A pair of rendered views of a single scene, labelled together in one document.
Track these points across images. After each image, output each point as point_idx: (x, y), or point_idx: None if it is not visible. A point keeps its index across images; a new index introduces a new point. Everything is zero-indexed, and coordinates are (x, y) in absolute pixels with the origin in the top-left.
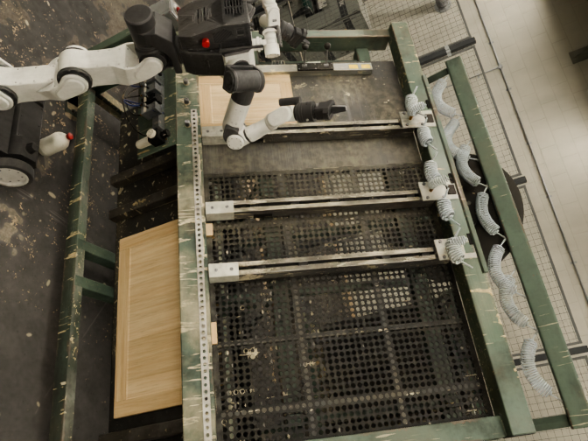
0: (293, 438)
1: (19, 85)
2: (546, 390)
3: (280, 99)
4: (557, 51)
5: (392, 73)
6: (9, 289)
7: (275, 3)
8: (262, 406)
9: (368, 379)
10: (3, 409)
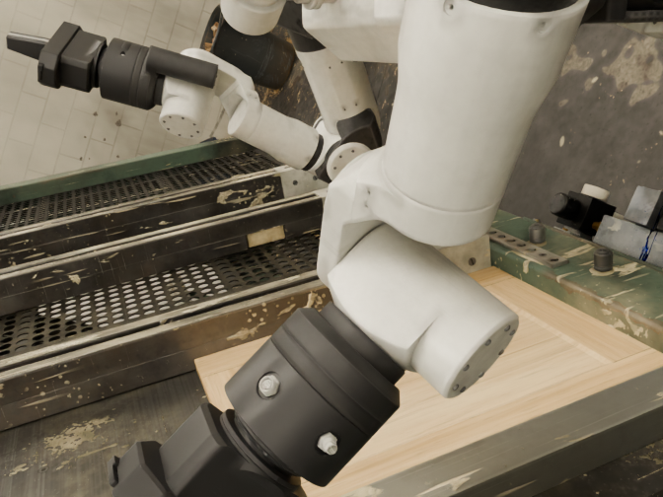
0: (180, 167)
1: None
2: None
3: (212, 63)
4: None
5: None
6: (624, 191)
7: (372, 162)
8: (217, 166)
9: (81, 200)
10: (513, 176)
